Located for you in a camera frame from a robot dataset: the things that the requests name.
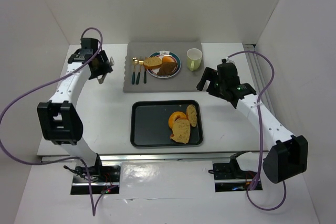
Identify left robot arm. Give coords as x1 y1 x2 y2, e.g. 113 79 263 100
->
37 38 114 174

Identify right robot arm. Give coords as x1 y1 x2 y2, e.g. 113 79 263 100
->
196 59 308 184

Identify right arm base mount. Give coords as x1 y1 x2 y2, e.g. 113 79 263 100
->
208 151 257 193

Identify aluminium rail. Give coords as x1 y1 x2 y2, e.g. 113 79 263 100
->
40 151 253 163
243 44 270 108

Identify green handled gold fork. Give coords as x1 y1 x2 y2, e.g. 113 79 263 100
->
143 57 147 84

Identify orange glazed donut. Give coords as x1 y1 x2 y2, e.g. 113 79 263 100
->
168 111 187 129

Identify purple cable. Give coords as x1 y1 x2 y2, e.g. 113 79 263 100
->
0 27 118 217
227 50 287 211

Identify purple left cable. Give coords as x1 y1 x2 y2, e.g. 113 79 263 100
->
0 27 118 217

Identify white plate green red rim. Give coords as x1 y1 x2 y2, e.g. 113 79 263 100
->
148 50 182 79

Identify grey placemat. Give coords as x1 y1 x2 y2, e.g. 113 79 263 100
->
123 41 205 93

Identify aluminium rail right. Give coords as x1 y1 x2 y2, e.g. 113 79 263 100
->
243 44 270 108

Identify brown chocolate croissant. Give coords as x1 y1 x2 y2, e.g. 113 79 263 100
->
157 62 177 76

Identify aluminium rail front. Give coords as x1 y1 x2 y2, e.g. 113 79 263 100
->
40 151 253 163

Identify round orange bun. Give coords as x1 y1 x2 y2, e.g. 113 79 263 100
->
162 56 174 63

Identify metal tongs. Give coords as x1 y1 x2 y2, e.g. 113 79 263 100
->
97 57 114 84

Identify light green mug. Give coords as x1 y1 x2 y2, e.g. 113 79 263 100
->
187 48 203 71

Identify black baking tray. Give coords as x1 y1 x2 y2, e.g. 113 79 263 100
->
130 100 203 148

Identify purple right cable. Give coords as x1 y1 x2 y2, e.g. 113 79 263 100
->
227 50 287 211

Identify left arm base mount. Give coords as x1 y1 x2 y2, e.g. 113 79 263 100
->
63 163 121 195

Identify large front bread slice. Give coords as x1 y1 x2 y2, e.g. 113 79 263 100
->
170 118 191 144

